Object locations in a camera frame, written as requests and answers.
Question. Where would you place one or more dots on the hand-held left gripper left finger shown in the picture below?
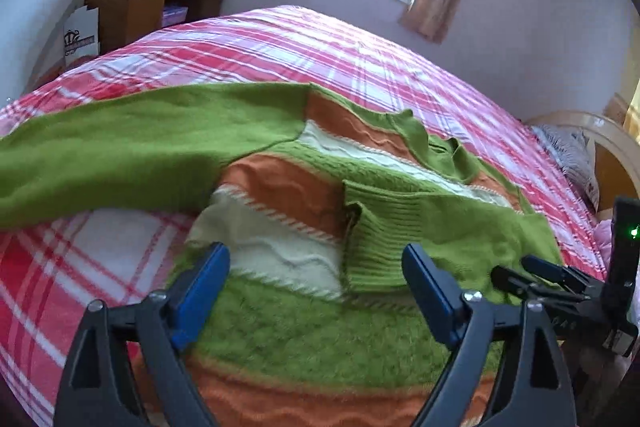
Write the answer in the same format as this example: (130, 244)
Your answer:
(200, 292)

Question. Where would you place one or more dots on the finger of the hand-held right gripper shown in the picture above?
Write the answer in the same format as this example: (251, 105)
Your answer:
(545, 269)
(515, 288)

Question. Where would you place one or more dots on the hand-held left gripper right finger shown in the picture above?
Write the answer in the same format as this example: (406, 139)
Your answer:
(432, 292)

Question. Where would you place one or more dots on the green orange striped knit sweater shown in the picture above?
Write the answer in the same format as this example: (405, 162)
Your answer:
(300, 337)

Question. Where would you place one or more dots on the pink cloth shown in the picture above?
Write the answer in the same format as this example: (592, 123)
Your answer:
(604, 242)

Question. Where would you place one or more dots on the cream wooden headboard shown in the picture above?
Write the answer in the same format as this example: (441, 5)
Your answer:
(612, 157)

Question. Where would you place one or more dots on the grey striped pillow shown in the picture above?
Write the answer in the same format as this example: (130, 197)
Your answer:
(570, 157)

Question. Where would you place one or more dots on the yellow curtain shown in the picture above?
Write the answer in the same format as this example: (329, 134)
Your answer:
(632, 107)

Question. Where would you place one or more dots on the red plaid bed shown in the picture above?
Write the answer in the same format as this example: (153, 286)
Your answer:
(280, 52)

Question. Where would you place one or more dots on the pale blue box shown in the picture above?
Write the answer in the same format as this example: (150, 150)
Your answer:
(175, 15)

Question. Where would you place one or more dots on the white paper bag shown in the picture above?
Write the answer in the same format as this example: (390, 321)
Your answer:
(80, 37)

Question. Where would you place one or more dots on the brown wooden desk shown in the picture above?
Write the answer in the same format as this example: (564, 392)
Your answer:
(145, 2)

